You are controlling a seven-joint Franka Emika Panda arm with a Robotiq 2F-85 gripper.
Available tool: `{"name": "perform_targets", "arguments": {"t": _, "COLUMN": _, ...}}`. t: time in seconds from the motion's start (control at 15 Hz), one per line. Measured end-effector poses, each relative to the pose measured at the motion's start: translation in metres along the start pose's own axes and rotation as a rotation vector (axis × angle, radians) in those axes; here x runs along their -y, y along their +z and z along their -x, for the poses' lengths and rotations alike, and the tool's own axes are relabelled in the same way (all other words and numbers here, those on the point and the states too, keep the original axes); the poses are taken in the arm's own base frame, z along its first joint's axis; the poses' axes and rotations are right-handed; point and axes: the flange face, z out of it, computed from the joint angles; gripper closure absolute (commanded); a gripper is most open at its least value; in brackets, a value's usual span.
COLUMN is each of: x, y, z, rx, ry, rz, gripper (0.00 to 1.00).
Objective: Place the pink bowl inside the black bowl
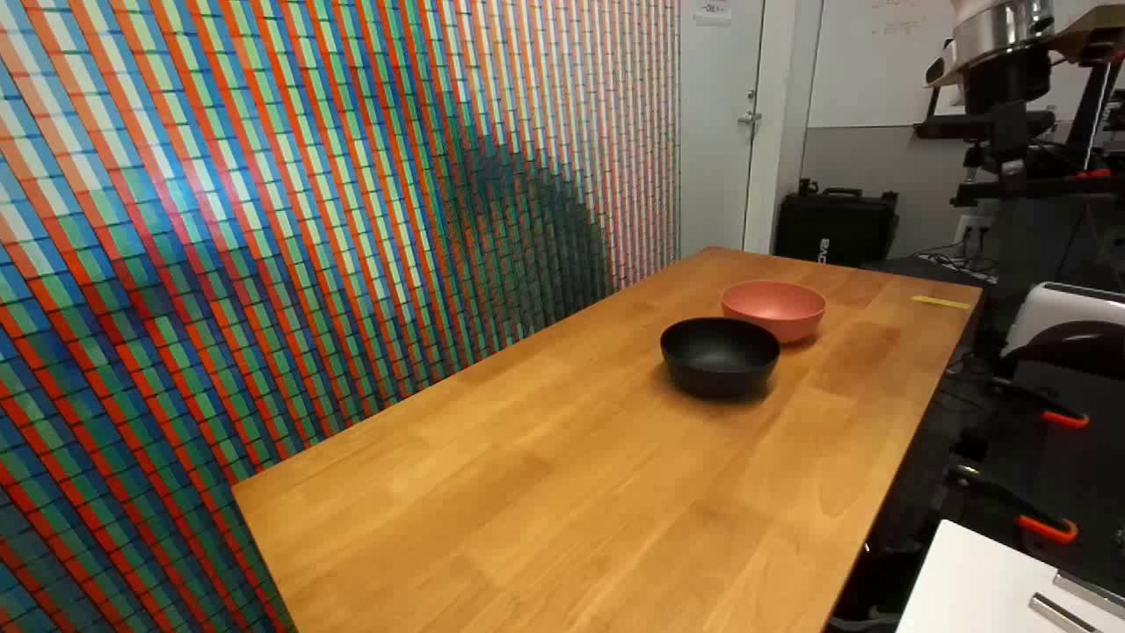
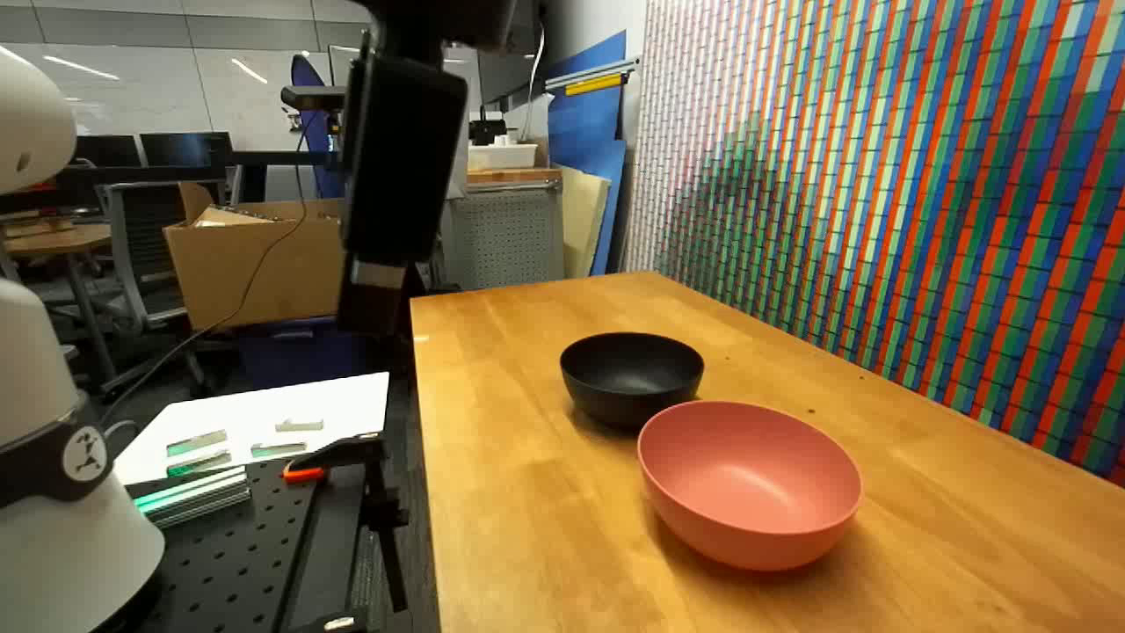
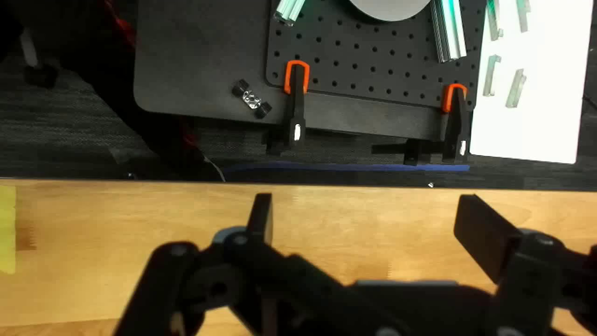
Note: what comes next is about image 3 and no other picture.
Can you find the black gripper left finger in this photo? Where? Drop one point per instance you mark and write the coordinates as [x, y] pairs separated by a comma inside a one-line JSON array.
[[260, 223]]

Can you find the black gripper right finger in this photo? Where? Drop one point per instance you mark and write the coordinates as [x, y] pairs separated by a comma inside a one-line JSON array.
[[486, 234]]

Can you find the blue tape strip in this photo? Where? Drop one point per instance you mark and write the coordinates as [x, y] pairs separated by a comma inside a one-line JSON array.
[[449, 169]]

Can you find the small black metal connector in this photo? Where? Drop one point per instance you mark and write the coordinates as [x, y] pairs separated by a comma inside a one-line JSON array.
[[260, 107]]

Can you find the orange black clamp right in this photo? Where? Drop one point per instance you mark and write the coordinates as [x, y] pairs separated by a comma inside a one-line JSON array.
[[454, 133]]

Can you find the orange black clamp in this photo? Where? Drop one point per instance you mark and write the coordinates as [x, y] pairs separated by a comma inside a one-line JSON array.
[[294, 124], [454, 133]]

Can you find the orange black clamp left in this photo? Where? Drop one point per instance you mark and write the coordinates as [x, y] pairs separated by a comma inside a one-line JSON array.
[[294, 124]]

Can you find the white board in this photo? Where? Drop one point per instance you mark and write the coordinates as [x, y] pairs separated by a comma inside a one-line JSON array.
[[533, 77]]

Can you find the black perforated pegboard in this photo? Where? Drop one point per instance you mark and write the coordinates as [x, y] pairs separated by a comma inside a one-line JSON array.
[[357, 57]]

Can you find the aluminium extrusion bar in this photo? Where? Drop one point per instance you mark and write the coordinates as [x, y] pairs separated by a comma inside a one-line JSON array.
[[449, 31]]

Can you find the yellow tape strip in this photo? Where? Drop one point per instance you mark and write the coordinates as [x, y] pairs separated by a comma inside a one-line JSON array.
[[8, 234]]

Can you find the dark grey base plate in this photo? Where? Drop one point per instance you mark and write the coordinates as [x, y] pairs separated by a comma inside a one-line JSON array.
[[191, 53]]

